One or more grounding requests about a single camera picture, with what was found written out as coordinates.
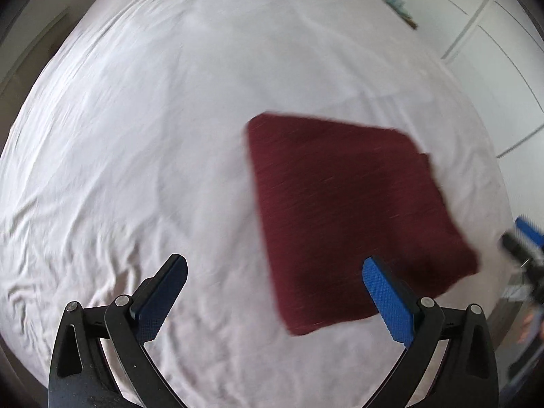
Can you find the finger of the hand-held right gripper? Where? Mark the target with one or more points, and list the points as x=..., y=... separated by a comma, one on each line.
x=531, y=231
x=516, y=246

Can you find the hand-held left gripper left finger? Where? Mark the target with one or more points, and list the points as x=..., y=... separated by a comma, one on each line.
x=159, y=301

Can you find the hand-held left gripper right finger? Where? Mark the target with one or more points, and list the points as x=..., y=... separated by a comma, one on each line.
x=389, y=297

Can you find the maroon knit sweater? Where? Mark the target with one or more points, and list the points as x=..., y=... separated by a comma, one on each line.
x=348, y=212

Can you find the person's right hand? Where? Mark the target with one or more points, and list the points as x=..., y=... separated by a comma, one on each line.
x=529, y=325

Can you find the bed with white sheet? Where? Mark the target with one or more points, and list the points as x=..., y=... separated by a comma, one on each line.
x=161, y=136

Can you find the white wardrobe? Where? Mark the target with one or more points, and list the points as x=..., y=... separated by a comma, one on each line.
x=488, y=42

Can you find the cluttered bedside table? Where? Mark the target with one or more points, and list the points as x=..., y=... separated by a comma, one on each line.
x=399, y=8

